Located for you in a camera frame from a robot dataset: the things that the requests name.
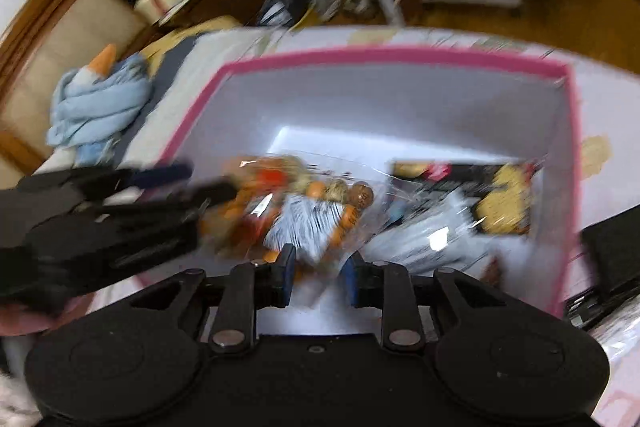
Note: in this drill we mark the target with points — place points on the wooden padded headboard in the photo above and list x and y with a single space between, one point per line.
60 37

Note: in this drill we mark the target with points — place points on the pink cardboard box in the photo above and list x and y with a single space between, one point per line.
400 107

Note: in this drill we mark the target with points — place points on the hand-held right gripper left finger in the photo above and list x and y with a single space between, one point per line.
286 279

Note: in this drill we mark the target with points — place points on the white crinkled snack packet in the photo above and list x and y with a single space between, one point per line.
430 242

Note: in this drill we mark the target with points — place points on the black floor bag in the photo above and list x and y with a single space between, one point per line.
282 7

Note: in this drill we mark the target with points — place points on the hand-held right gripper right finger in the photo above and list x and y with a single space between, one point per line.
355 284

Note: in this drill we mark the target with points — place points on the floral bed sheet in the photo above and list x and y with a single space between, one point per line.
605 107

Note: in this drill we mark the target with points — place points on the clear bag of orange snacks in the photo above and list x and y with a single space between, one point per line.
310 212

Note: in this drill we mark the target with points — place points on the light blue cloth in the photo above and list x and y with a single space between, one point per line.
95 107

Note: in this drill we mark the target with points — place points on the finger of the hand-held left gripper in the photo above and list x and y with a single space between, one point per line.
210 193
165 173

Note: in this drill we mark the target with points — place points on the black case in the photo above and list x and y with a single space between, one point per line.
612 252

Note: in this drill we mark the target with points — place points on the person's left hand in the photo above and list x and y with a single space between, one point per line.
30 321

